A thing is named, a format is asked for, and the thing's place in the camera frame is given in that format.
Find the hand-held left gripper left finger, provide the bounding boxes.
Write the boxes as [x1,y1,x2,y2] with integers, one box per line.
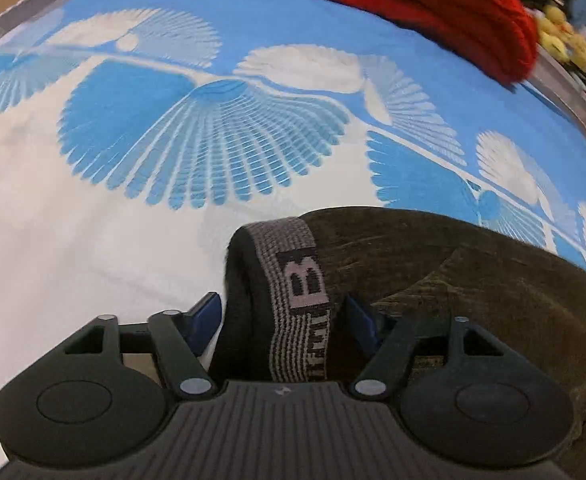
[62,291,222,401]

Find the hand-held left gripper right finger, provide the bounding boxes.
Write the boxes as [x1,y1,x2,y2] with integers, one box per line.
[345,294,510,401]

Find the dark olive corduroy pants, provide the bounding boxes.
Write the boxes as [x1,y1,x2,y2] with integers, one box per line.
[208,206,586,466]

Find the blue white printed bed sheet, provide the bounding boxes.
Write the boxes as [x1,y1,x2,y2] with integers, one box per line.
[0,0,586,480]

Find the red knitted blanket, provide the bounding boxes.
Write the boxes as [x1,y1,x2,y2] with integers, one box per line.
[308,0,540,85]

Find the pile of yellow plush toys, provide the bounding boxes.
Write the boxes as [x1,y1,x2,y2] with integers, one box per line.
[534,3,586,72]

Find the grey mattress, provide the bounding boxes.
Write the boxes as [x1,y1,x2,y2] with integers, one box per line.
[0,0,76,56]

